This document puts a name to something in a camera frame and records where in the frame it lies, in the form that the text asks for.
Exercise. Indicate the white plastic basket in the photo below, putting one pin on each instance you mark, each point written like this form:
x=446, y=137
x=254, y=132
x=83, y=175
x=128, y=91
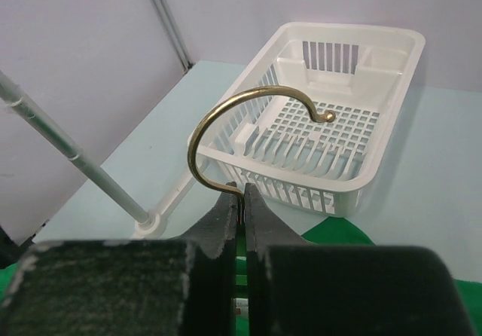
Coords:
x=361, y=73

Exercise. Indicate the green t shirt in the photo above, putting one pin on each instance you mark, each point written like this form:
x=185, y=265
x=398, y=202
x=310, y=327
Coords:
x=337, y=231

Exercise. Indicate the left white rack foot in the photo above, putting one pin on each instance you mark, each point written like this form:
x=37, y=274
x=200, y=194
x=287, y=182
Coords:
x=163, y=210

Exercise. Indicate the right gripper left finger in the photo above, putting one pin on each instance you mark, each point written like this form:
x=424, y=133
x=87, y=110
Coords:
x=179, y=286

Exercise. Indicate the left rack post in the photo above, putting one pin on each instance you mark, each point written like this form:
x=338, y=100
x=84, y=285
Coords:
x=18, y=101

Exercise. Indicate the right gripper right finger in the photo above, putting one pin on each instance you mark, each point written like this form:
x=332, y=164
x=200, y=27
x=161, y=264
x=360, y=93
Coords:
x=297, y=287

